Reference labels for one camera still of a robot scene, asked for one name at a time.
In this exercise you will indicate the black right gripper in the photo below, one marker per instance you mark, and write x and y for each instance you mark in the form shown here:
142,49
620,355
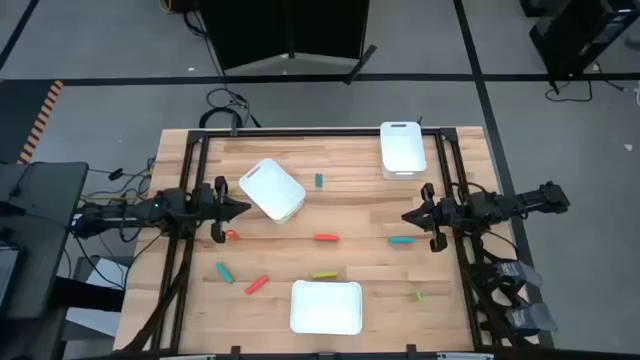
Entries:
439,215

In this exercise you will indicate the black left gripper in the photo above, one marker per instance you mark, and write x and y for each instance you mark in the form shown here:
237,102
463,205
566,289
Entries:
212,207

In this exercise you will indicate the teal block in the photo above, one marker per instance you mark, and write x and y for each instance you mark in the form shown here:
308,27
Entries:
224,272
401,240

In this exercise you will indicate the orange small block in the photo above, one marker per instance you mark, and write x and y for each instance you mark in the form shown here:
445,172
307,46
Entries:
232,234

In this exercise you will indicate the white plastic bin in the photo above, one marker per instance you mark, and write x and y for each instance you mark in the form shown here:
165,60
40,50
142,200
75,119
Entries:
326,307
403,149
272,190

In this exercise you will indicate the light green small block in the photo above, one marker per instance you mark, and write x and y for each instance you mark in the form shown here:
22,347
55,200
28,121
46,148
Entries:
420,296

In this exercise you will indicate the red marker lower left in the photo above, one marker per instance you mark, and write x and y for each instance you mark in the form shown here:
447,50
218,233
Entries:
256,284

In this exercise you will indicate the dark green block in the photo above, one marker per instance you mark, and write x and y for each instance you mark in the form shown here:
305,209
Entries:
318,180

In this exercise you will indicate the red block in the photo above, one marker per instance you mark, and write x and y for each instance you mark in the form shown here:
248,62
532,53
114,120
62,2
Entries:
326,238

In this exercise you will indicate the yellow block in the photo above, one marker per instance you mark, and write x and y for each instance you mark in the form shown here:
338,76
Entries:
324,275

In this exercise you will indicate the grey fabric pouch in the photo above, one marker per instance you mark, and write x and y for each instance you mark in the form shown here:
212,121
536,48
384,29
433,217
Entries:
517,274
531,317

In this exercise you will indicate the white box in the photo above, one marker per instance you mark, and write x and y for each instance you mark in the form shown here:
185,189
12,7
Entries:
100,295

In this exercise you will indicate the black partition screen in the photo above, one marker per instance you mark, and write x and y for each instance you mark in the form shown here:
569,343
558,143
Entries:
285,30

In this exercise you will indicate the black side desk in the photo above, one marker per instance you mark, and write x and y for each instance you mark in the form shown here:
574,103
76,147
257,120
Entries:
42,235

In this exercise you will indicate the black equipment cabinet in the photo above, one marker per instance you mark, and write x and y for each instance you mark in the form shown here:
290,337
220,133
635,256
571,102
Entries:
580,35

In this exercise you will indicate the black metal table frame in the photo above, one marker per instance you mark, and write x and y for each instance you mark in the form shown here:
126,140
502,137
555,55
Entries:
320,133

